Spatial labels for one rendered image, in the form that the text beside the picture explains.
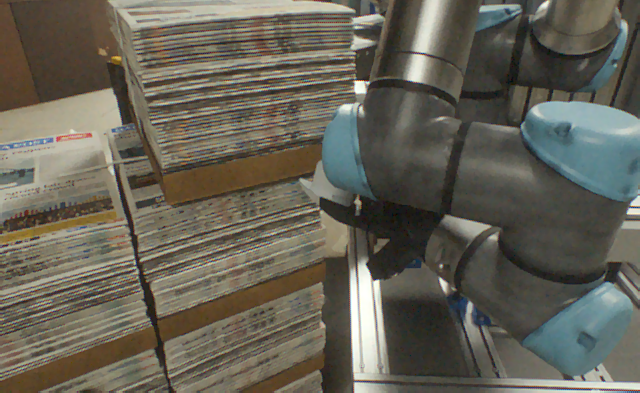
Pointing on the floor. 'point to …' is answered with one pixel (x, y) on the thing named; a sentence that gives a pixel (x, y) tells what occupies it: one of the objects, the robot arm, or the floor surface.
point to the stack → (14, 299)
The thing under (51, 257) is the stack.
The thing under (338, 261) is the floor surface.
